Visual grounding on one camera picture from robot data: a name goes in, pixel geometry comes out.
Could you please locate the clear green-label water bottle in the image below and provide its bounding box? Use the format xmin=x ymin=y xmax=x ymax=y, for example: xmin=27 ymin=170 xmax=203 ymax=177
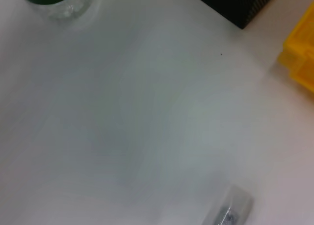
xmin=16 ymin=0 xmax=96 ymax=21

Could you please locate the silver glitter pen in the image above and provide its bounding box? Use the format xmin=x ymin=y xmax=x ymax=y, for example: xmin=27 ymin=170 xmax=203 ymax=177
xmin=200 ymin=184 xmax=254 ymax=225

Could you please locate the black mesh pen holder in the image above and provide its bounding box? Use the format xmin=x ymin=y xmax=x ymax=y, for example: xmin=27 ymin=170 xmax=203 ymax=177
xmin=185 ymin=0 xmax=281 ymax=30

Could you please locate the yellow plastic bin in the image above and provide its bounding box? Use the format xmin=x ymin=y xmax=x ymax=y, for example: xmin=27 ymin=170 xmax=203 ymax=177
xmin=277 ymin=1 xmax=314 ymax=95

